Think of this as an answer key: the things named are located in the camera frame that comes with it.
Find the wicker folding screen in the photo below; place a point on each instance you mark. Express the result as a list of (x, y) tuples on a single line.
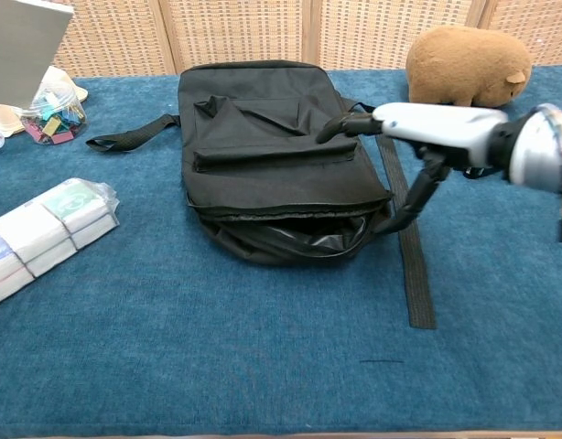
[(244, 32)]

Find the black fabric backpack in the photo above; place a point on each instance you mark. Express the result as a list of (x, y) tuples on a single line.
[(272, 183)]

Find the cream fabric hat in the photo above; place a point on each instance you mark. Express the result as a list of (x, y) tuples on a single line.
[(2, 116)]

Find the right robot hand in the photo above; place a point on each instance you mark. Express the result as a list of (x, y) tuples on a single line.
[(436, 128)]

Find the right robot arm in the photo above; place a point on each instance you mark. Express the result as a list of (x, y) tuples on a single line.
[(537, 151)]

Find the plastic-wrapped tissue pack bundle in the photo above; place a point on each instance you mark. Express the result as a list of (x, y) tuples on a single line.
[(43, 233)]

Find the blue table cloth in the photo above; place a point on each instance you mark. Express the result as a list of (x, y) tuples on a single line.
[(281, 366)]

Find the brown plush capybara toy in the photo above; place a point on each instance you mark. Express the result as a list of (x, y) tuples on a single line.
[(459, 64)]

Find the white paper booklet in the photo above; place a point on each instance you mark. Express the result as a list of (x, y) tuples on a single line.
[(20, 46)]

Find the clear jar of binder clips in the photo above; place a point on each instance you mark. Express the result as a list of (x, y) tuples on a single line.
[(57, 123)]

